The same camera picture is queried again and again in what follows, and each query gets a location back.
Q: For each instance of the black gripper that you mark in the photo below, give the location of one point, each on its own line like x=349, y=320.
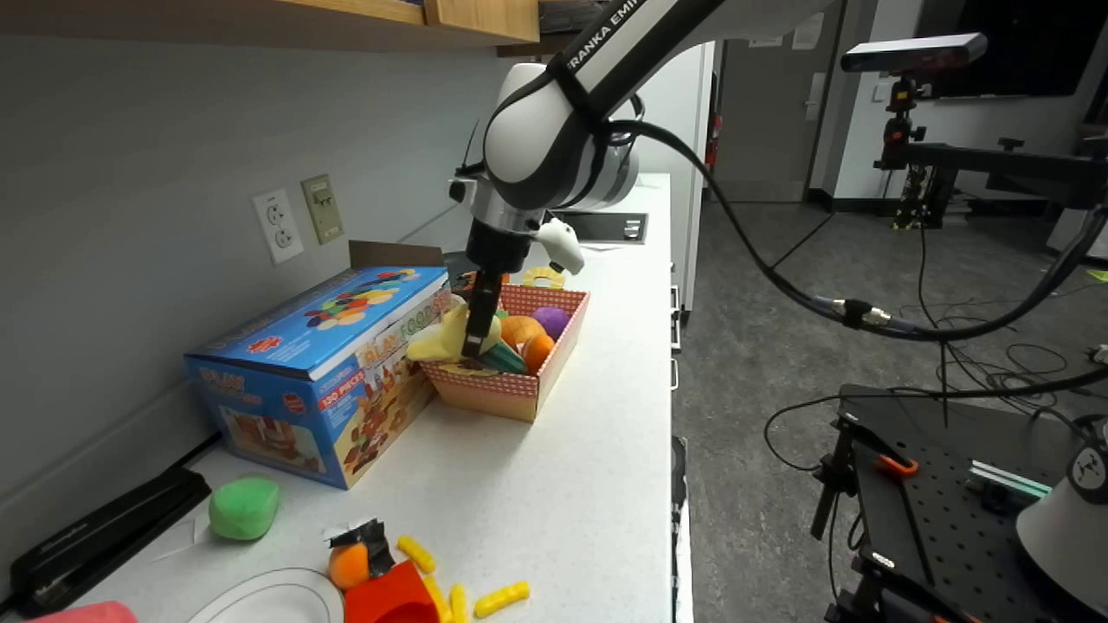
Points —
x=492, y=255

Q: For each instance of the yellow banana plush toy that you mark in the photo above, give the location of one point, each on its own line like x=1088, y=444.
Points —
x=441, y=339

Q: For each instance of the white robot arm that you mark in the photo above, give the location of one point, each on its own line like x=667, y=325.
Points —
x=552, y=139

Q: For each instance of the yellow pineapple slice toy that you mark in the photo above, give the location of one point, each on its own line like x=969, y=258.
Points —
x=542, y=277

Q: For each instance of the purple plush toy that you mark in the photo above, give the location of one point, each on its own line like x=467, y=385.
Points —
x=552, y=320

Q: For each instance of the red checkered cardboard basket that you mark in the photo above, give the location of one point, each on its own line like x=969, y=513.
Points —
x=495, y=383

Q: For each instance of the wooden upper cabinet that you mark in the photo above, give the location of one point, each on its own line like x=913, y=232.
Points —
x=285, y=20

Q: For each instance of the red toy fries box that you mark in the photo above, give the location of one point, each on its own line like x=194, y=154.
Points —
x=377, y=585

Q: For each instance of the green toy ball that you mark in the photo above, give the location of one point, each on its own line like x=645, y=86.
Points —
x=242, y=510

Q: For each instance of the blue play food set box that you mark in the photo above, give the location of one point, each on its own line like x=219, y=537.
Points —
x=318, y=385

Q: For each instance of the white small plate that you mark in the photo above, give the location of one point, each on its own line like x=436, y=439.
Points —
x=274, y=595

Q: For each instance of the black optical breadboard table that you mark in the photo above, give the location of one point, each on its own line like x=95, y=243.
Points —
x=975, y=513

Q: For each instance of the coral pink cloth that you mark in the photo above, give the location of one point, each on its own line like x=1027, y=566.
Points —
x=91, y=612

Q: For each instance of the black stapler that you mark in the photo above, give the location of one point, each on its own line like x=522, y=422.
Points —
x=73, y=557

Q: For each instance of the beige wall switch plate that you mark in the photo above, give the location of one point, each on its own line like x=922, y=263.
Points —
x=322, y=207

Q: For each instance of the white wall outlet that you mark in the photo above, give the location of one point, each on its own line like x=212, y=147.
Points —
x=279, y=226

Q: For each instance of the black camera on stand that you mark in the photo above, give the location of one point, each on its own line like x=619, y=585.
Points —
x=916, y=52

